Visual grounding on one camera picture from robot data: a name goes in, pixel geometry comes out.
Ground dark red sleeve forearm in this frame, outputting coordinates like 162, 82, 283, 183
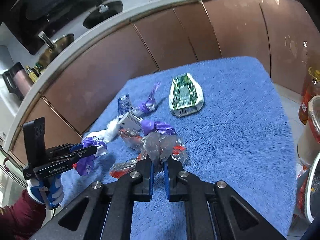
0, 190, 46, 239

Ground brown kitchen cabinet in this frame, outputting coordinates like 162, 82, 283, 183
3, 0, 319, 167

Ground white trash bin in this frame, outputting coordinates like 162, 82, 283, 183
297, 154, 319, 224

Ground left gloved hand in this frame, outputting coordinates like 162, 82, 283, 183
27, 174, 65, 208

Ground purple glove wrapper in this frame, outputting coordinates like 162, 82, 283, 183
75, 136, 108, 176

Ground seasoning bottles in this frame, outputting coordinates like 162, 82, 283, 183
25, 62, 46, 83

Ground purple twisted wrapper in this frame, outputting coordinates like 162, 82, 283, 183
136, 82, 161, 116

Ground blue towel mat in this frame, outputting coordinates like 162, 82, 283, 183
61, 56, 297, 239

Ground steel wok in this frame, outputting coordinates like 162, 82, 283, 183
38, 31, 74, 68

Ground beige bucket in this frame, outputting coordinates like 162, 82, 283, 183
297, 95, 320, 167

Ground green milk carton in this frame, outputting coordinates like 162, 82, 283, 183
169, 73, 204, 118

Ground black wok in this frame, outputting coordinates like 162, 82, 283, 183
82, 0, 123, 29

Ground cooking oil bottle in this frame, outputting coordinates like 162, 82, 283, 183
298, 65, 320, 126

